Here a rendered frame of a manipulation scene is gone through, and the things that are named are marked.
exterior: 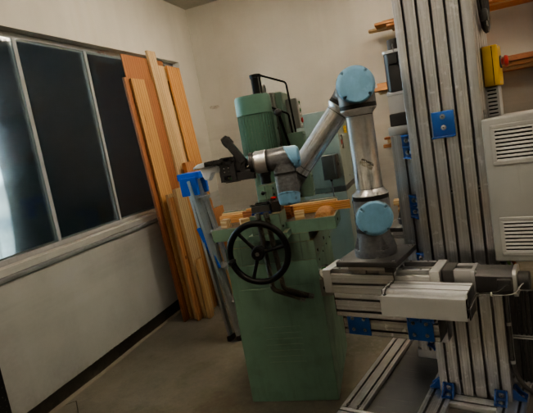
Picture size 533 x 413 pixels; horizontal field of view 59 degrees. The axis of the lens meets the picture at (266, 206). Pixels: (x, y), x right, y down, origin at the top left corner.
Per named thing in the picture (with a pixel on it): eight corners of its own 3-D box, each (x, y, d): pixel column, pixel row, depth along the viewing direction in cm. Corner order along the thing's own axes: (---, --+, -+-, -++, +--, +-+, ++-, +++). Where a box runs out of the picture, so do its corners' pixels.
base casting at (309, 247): (227, 267, 229) (223, 249, 228) (256, 239, 284) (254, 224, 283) (318, 258, 218) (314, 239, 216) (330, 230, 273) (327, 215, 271)
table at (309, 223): (205, 247, 219) (203, 235, 219) (226, 233, 249) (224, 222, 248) (335, 233, 204) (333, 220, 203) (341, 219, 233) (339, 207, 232)
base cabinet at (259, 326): (251, 402, 238) (226, 268, 229) (275, 349, 294) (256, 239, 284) (340, 400, 227) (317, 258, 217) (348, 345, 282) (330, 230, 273)
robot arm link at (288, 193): (303, 199, 165) (298, 168, 163) (300, 204, 154) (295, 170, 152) (281, 202, 166) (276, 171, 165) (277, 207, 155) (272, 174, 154)
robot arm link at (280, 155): (300, 170, 152) (296, 143, 151) (268, 175, 154) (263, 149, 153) (302, 168, 160) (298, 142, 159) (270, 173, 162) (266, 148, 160)
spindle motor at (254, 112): (240, 163, 226) (228, 98, 222) (250, 161, 243) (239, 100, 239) (275, 157, 222) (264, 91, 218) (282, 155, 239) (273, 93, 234)
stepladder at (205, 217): (222, 344, 320) (172, 175, 307) (234, 328, 344) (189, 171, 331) (243, 340, 315) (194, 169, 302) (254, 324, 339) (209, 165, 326)
